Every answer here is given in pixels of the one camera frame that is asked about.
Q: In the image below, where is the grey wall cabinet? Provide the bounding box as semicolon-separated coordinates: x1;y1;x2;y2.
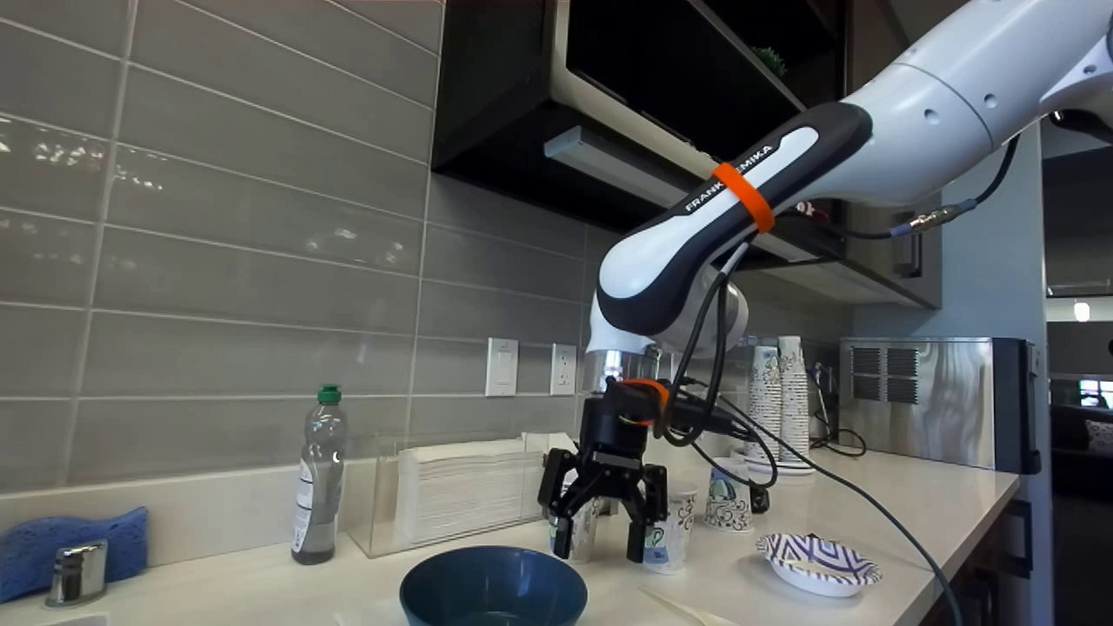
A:
855;196;947;314

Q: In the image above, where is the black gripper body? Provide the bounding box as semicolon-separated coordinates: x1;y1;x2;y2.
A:
574;398;653;466

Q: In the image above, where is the black cabinet handle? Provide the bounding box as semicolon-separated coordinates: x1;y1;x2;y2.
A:
897;231;928;281

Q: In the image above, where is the tall stack of paper cups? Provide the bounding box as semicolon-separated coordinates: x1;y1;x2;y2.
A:
746;340;787;466
775;333;815;469

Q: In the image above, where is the upside-down patterned paper cup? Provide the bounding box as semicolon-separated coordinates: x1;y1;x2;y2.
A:
706;461;757;531

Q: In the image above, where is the black upper cabinet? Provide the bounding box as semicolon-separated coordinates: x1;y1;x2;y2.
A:
432;0;864;276

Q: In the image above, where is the blue patterned paper plate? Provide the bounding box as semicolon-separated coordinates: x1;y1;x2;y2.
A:
757;529;879;600

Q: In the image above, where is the orange arm strap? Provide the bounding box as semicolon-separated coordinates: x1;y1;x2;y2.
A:
710;161;778;235

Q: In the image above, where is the thin black power cable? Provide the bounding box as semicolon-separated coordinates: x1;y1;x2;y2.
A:
742;411;966;626

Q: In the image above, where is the black wrist camera orange mount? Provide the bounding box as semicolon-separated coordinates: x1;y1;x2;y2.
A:
613;377;746;442

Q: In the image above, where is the clear bottle green cap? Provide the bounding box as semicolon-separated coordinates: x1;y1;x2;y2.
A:
288;384;351;570

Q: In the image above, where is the stainless steel appliance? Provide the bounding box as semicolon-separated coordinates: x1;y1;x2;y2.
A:
838;333;1045;476

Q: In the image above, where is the white wall outlet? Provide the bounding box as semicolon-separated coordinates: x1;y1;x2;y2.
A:
482;333;523;400
545;340;582;398

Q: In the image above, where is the dark blue bowl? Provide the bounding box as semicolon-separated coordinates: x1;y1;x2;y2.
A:
395;546;590;626

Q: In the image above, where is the chrome metal fixture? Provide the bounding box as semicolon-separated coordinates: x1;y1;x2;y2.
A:
44;538;111;609

